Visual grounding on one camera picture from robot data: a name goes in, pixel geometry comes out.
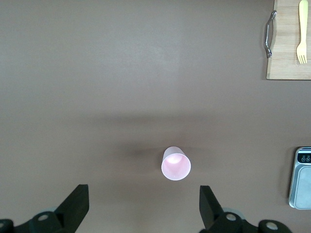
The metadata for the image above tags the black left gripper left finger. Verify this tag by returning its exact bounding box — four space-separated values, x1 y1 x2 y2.
0 184 89 233

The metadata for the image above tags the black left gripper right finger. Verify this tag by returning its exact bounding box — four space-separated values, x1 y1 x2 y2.
199 185 292 233

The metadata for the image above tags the pink plastic cup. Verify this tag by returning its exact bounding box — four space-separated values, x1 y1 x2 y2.
161 146 192 182

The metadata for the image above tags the silver digital kitchen scale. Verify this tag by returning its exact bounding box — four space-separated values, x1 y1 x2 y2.
288 146 311 211

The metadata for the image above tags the wooden cutting board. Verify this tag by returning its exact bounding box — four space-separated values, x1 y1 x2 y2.
266 0 311 81

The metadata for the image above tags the yellow plastic fork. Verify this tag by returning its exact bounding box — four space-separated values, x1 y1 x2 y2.
296 0 309 65

